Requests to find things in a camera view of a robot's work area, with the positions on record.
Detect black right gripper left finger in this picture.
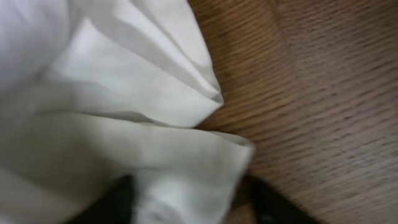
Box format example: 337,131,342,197
65,175,136,224

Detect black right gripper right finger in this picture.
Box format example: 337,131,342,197
246,176,319,224

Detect white t-shirt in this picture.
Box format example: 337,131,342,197
1,0,254,223

